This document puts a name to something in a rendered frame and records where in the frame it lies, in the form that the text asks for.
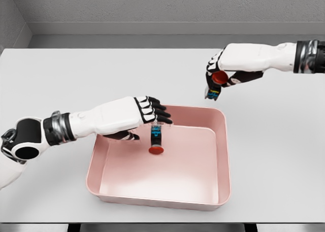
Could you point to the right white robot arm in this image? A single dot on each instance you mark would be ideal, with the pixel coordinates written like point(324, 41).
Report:
point(302, 57)

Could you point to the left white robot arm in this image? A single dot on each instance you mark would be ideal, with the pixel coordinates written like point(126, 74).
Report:
point(50, 130)

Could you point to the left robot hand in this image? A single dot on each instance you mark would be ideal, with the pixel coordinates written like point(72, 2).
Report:
point(119, 116)

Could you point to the pink square basket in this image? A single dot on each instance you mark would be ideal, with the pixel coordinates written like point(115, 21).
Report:
point(162, 161)

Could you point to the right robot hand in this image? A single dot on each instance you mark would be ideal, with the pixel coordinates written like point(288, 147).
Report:
point(241, 58)

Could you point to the red-button industrial switch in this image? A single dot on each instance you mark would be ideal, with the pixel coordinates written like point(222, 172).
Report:
point(155, 139)
point(215, 86)

